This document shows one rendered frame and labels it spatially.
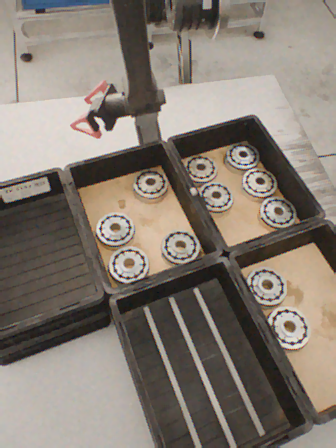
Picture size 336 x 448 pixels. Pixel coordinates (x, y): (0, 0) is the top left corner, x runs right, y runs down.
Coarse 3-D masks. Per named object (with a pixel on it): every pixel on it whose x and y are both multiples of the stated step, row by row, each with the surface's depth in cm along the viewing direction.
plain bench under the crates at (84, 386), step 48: (96, 96) 156; (192, 96) 158; (240, 96) 160; (0, 144) 141; (48, 144) 142; (96, 144) 143; (288, 144) 147; (96, 336) 108; (0, 384) 101; (48, 384) 101; (96, 384) 102; (0, 432) 95; (48, 432) 96; (96, 432) 96; (144, 432) 97
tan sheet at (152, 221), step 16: (128, 176) 120; (80, 192) 116; (96, 192) 116; (112, 192) 117; (128, 192) 117; (96, 208) 114; (112, 208) 114; (128, 208) 114; (144, 208) 114; (160, 208) 115; (176, 208) 115; (96, 224) 111; (144, 224) 112; (160, 224) 112; (176, 224) 112; (96, 240) 108; (144, 240) 109; (160, 240) 109; (160, 256) 107
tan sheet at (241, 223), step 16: (224, 160) 125; (224, 176) 122; (240, 176) 122; (240, 192) 119; (240, 208) 116; (256, 208) 116; (224, 224) 113; (240, 224) 113; (256, 224) 113; (240, 240) 110
